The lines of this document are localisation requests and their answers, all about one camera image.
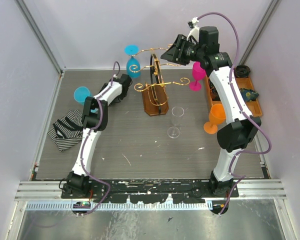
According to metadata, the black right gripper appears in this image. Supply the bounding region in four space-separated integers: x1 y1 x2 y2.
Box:
160 34 204 66

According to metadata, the light blue wine glass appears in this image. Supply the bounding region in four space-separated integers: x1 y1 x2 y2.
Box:
124 44 141 79
73 86 92 105

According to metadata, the magenta plastic wine glass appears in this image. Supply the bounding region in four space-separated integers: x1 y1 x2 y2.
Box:
189 61 206 92

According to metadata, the light blue front wine glass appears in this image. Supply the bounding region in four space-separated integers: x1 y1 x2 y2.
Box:
73 86 92 105

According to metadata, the clear glass wine glass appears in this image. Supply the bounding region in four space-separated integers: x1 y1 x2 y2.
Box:
167 106 185 139

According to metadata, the orange plastic wine glass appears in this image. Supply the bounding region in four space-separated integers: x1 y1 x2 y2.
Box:
203 103 226 135

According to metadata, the black white striped bag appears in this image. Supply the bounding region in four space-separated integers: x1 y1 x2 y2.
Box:
47 109 83 152

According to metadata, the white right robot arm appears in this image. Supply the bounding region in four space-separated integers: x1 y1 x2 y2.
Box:
161 26 262 197

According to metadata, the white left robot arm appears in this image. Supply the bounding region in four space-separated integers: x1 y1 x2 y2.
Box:
62 74 132 198

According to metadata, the black rolled fabric item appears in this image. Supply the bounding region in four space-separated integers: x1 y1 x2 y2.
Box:
208 79 220 101

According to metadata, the blue yellow patterned fabric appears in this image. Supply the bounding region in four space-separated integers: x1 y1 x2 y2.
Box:
239 88 259 103

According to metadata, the wooden compartment tray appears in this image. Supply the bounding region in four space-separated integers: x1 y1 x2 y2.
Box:
204 74 263 118

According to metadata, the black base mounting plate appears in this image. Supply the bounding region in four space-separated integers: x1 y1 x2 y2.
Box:
60 178 239 204

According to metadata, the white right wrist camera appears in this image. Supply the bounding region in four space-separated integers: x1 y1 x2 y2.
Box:
186 17 200 42

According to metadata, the gold wire wine glass rack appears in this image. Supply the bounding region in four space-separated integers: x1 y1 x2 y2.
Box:
131 47 190 117

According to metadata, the black ring rolled fabric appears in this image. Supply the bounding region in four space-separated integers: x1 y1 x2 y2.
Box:
234 65 251 78

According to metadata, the white cable duct strip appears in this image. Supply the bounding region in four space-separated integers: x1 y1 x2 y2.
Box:
25 200 213 211

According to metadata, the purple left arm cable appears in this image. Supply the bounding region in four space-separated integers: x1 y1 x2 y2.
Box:
76 61 111 217

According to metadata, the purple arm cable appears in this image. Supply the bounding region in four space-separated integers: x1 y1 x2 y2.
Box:
197 11 273 216
76 61 111 217

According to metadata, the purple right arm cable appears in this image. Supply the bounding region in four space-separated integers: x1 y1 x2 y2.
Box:
197 11 273 216

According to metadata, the aluminium front rail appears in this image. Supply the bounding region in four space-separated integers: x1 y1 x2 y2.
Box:
15 178 287 201

